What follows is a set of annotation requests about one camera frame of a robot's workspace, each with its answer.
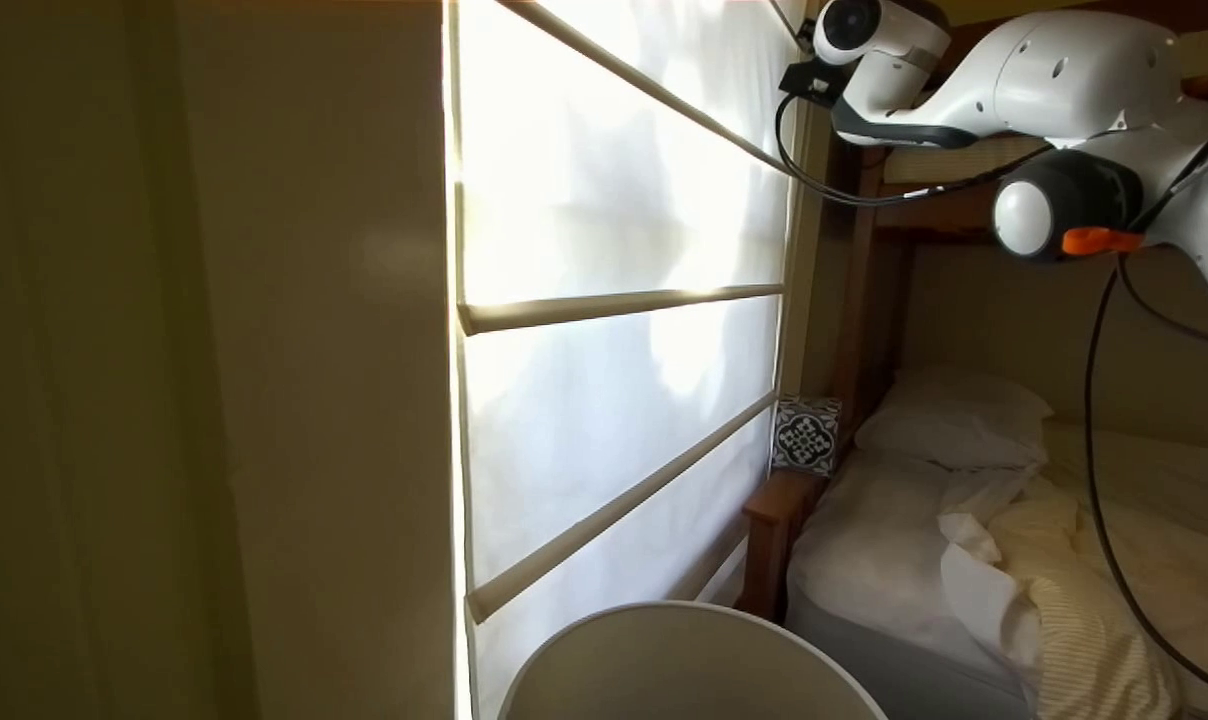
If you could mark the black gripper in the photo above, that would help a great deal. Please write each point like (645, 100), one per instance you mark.
(812, 80)

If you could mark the white fabric window blind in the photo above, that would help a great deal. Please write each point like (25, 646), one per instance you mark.
(616, 333)

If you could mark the cream crumpled blanket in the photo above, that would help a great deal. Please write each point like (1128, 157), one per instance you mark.
(1028, 584)

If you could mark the white pillow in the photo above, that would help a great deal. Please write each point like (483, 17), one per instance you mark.
(959, 420)

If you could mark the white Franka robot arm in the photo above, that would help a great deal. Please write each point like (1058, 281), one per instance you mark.
(1086, 95)

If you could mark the patterned tissue box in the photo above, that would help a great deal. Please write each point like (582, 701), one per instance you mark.
(807, 432)

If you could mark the white lamp shade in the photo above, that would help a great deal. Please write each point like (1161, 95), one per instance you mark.
(691, 664)

